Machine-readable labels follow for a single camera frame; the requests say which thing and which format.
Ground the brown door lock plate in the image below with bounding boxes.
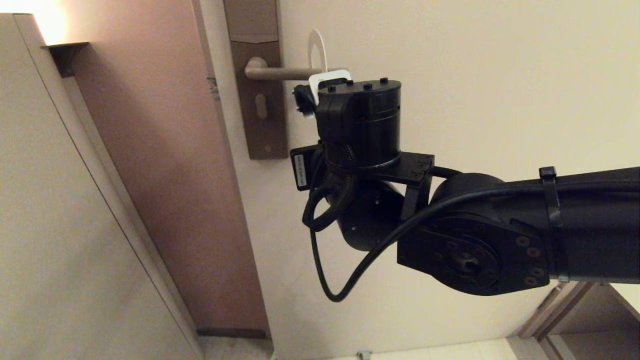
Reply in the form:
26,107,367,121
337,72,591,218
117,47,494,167
223,0,289,161

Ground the white room door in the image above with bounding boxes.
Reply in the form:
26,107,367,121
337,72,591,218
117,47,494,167
192,0,640,360

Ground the white shelf board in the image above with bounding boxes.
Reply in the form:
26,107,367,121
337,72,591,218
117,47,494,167
610,283,640,313

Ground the thick braided black cable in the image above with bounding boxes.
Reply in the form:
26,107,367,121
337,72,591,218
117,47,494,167
302,172,357,232

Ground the thin black camera cable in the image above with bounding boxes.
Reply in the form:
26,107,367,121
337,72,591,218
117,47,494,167
302,145,551,303

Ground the beige metal door handle lever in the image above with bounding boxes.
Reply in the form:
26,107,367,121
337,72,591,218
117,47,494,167
244,56,333,81

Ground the brown door frame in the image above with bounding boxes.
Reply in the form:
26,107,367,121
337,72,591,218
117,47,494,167
517,281,640,360

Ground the black wall lamp bracket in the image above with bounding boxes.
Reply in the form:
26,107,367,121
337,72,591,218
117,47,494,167
41,42,90,78

